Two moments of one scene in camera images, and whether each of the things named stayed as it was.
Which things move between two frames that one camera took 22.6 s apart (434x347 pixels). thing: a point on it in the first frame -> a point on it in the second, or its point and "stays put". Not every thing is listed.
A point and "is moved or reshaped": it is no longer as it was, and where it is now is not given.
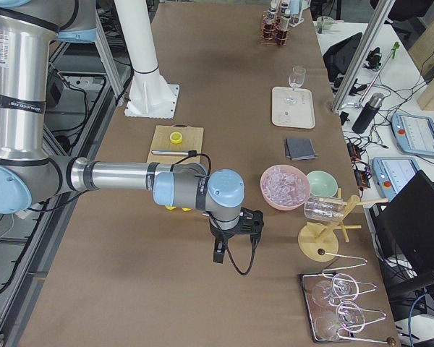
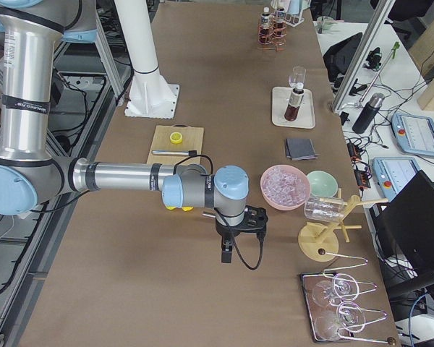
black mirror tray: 328,313 stays put
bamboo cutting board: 173,143 stays put
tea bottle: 284,14 -> 294,103
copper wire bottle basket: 275,28 is moved or reshaped
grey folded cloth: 297,150 stays put
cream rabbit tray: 292,108 stays put
